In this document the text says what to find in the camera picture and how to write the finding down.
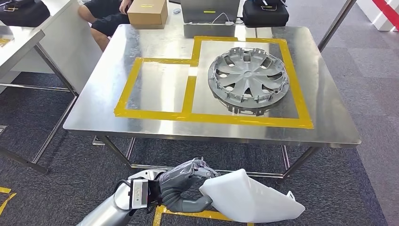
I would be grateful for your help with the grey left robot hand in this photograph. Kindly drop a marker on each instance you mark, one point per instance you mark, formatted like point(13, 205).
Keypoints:
point(180, 179)

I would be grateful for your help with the white plastic car part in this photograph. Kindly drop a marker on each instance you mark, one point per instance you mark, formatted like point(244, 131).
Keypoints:
point(249, 199)

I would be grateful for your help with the stainless steel workbench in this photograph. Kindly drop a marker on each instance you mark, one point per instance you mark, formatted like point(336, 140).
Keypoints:
point(103, 93)

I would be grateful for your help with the grey plastic wheel hubcap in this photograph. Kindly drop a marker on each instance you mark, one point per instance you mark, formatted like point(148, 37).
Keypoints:
point(249, 78)

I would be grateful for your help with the small round grey puck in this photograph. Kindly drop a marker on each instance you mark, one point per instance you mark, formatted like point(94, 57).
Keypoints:
point(176, 11)

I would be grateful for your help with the brown cardboard box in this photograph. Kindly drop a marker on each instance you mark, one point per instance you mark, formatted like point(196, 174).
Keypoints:
point(146, 12)

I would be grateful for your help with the white panel desk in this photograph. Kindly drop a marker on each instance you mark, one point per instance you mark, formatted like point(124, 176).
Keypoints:
point(71, 46)

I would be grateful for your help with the grey laptop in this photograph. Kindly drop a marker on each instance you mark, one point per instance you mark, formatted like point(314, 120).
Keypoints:
point(209, 9)

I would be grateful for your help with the person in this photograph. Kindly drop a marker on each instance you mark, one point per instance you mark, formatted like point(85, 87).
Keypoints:
point(106, 21)

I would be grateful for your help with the yellow floor tape angle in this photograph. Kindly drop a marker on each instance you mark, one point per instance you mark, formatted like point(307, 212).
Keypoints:
point(6, 201)

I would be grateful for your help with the black carrying case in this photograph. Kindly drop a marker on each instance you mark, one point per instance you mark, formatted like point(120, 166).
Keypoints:
point(265, 17)

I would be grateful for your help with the black remote controller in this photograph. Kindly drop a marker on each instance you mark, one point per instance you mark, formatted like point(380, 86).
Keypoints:
point(269, 3)

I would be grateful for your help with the white-topped steel-legged table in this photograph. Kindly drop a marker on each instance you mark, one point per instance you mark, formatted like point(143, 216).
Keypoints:
point(15, 46)

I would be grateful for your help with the slanted steel pole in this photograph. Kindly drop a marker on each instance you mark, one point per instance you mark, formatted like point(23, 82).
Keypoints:
point(336, 25)

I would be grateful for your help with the black bag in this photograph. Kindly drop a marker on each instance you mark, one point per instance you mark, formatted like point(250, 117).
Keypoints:
point(21, 14)

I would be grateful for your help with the red and white barrier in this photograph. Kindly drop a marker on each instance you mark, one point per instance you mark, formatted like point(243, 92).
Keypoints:
point(383, 12)

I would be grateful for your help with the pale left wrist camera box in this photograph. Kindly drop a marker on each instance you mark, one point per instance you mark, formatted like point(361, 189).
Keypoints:
point(138, 193)

